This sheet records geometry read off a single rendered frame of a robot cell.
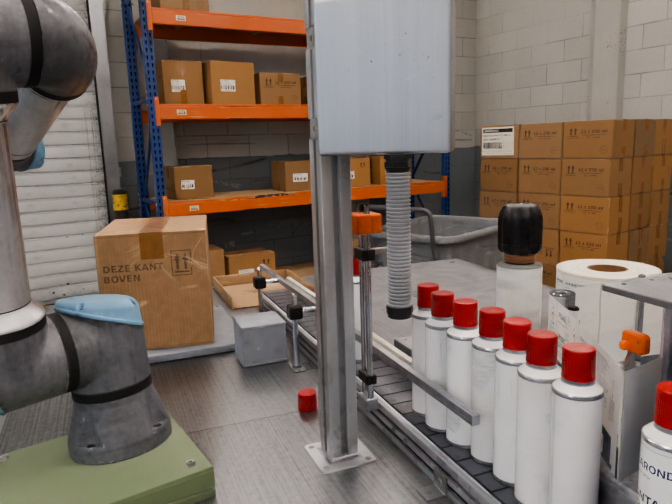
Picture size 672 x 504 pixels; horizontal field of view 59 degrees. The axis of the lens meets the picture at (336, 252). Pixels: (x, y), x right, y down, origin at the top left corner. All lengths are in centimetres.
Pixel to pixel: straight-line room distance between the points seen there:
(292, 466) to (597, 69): 547
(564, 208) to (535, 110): 230
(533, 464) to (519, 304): 47
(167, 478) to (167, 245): 64
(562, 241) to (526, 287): 333
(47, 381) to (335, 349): 39
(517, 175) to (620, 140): 77
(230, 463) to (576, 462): 51
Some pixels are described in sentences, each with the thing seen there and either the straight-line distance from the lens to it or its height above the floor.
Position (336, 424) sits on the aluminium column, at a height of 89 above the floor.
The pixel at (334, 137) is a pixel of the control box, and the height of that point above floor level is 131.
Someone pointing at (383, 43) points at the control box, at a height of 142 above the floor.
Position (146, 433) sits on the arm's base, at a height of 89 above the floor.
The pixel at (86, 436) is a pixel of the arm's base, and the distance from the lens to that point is 97.
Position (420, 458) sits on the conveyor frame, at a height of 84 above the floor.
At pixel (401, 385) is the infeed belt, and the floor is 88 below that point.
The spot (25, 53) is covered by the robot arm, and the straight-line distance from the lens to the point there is 81.
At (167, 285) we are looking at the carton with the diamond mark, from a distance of 139.
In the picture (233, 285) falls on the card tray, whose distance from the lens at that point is 206.
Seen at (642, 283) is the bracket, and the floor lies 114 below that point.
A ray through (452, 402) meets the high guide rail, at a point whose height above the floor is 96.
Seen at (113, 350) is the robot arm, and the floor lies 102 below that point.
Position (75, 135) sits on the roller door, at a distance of 512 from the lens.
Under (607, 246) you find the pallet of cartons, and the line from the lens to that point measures 432.
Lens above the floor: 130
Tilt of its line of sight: 10 degrees down
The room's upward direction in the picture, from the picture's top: 2 degrees counter-clockwise
